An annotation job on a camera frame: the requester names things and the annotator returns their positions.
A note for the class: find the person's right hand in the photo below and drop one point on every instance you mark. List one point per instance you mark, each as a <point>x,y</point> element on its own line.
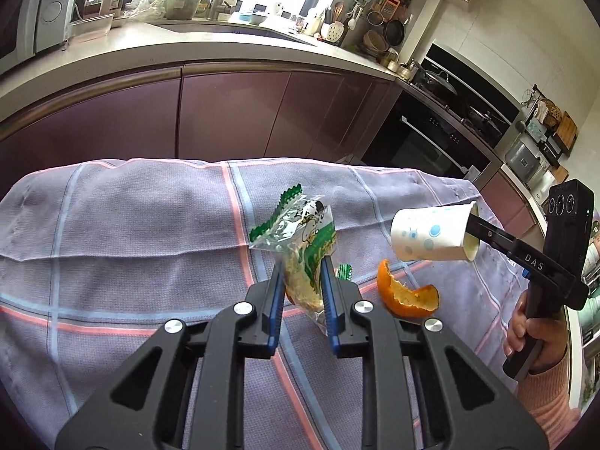
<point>513,333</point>

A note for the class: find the white dotted utensil holder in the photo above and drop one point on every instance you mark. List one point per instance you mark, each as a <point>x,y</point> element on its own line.
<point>336,33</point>

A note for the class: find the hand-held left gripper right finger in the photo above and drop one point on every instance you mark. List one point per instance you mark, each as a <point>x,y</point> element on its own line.
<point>330,309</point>

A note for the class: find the hanging metal strainer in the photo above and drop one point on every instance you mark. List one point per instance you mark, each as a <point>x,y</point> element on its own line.
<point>374,18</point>

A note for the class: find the small metal pots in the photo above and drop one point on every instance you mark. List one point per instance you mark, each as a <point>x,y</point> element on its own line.
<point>401,68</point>

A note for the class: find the crumpled clear plastic bag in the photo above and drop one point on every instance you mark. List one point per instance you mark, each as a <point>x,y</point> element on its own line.
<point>143,9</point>

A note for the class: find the black hanging frying pan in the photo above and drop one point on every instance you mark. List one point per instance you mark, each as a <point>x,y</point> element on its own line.
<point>394,33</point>

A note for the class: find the clear green-edged plastic wrapper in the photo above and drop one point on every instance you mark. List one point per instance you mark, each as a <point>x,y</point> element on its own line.
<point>304,253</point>

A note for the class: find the orange-framed grater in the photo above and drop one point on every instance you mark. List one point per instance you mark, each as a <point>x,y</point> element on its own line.
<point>393,5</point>

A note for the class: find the orange peel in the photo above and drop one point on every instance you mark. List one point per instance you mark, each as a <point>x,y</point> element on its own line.
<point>398,297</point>

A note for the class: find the white blue-dotted paper cup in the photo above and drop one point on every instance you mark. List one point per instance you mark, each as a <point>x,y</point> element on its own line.
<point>426,234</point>

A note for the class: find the purple checked tablecloth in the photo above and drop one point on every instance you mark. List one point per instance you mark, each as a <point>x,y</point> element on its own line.
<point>140,243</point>

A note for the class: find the small blue bowl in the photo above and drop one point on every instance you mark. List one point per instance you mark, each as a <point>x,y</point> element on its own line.
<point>254,17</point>

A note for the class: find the lidded pan on stove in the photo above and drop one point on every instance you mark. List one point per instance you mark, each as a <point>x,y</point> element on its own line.
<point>438,83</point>

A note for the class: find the person's right forearm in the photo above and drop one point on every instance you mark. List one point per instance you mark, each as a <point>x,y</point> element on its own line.
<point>548,398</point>

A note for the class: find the white microwave oven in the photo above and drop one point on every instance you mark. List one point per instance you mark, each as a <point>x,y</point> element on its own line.
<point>51,4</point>

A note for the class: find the clear plastic tray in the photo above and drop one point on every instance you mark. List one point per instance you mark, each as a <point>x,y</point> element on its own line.
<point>91,27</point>

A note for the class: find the purple kitchen counter cabinets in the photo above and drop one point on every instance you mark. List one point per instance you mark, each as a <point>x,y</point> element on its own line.
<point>234,112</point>

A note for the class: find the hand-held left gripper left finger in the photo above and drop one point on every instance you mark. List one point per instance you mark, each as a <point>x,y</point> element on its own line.
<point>277,314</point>

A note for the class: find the woven colander basket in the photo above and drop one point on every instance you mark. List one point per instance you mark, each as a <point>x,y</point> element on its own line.
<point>376,41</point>

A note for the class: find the black built-in oven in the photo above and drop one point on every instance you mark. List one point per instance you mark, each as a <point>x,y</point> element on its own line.
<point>422,140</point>

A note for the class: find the black pan on stove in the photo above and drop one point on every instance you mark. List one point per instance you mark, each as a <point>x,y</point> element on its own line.
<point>487,117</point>

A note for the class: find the bag of green vegetables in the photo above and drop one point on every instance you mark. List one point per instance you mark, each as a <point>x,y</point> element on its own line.
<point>182,4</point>

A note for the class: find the wooden cutting board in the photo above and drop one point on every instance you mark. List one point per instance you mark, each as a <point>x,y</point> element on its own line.
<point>568,129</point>

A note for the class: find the metal storage box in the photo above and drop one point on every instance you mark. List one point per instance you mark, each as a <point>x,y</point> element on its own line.
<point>524,159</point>

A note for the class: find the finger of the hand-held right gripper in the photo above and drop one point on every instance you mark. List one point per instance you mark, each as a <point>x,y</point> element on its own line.
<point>497,248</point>
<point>490,230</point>

